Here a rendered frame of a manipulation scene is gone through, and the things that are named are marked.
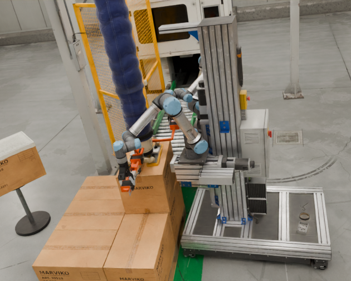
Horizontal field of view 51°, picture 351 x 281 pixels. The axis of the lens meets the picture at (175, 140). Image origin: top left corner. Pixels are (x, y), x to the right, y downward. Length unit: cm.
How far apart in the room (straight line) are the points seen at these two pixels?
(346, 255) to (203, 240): 124
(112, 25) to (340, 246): 268
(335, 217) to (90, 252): 233
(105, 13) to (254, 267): 241
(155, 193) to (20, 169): 155
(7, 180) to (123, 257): 162
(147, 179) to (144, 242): 50
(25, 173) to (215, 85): 222
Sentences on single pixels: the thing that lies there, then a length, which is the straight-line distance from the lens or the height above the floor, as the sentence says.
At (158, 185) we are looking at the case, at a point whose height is 83.
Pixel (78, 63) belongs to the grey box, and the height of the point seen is 155.
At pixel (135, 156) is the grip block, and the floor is 109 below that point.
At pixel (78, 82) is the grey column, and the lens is 440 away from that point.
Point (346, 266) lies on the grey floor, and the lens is 353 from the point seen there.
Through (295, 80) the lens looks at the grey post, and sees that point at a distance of 631.
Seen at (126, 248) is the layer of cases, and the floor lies 54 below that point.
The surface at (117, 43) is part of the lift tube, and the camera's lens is 278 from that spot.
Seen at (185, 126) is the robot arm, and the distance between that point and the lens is 264.
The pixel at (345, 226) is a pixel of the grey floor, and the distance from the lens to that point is 387.
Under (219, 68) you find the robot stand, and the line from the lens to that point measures 277.
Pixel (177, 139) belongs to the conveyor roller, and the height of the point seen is 52.
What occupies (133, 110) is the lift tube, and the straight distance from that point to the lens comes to 296.
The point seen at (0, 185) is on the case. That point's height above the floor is 73.
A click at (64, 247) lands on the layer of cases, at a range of 324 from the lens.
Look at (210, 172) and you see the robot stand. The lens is 290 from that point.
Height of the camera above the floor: 261
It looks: 29 degrees down
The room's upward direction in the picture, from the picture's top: 10 degrees counter-clockwise
